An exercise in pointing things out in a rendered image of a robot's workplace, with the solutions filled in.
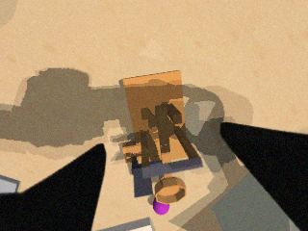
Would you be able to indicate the purple ball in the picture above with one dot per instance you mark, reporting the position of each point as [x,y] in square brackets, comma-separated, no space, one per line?
[160,208]

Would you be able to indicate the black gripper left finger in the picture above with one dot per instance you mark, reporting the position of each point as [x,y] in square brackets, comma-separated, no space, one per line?
[64,201]

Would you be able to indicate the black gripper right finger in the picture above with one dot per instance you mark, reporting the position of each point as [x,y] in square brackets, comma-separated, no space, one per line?
[278,160]

